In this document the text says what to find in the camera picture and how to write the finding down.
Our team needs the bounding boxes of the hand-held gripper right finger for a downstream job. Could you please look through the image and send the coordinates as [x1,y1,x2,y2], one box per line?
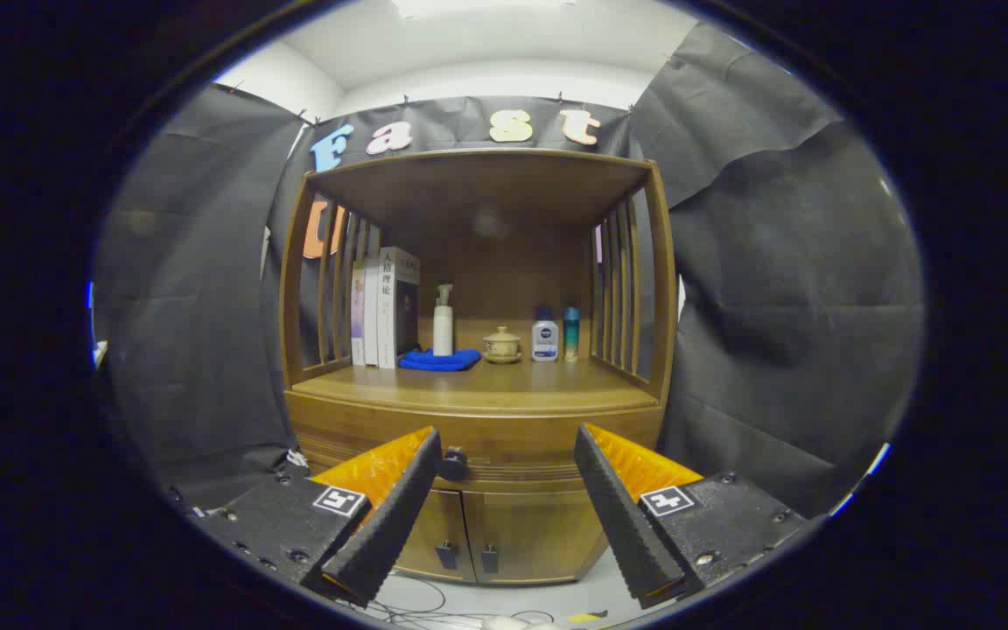
[574,423,807,611]

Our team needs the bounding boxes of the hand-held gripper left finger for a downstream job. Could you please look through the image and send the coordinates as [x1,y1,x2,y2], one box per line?
[198,426,444,609]

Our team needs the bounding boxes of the wooden drawer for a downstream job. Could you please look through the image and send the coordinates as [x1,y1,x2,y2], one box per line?
[287,407,664,484]

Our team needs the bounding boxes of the wooden cabinet door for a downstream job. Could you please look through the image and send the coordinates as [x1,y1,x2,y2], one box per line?
[395,490,476,583]
[462,490,610,585]

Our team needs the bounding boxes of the wooden countertop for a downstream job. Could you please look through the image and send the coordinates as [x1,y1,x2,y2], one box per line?
[290,357,661,417]

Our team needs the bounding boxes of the wooden cabinet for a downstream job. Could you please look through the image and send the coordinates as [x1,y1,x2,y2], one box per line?
[279,147,678,585]

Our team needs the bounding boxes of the blue cloth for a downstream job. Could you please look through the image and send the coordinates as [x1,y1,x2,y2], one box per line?
[397,348,483,372]

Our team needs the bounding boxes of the white pump bottle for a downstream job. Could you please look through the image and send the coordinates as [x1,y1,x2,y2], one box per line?
[432,283,455,357]

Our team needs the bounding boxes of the white bottle with blue cap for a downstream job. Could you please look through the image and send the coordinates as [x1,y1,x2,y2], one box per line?
[531,306,560,362]

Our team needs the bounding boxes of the thin white book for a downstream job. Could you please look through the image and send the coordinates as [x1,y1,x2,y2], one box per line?
[364,258,382,367]

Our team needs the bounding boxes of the beige lidded ceramic teacup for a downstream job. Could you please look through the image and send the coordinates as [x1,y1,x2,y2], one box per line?
[482,326,523,364]

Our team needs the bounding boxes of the purple white book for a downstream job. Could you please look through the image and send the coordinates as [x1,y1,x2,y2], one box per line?
[351,262,368,366]

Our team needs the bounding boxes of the thick white dark book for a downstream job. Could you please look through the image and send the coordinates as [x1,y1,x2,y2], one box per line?
[377,247,422,370]

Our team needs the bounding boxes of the black floor cables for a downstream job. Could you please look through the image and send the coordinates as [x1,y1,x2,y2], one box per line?
[338,573,557,627]

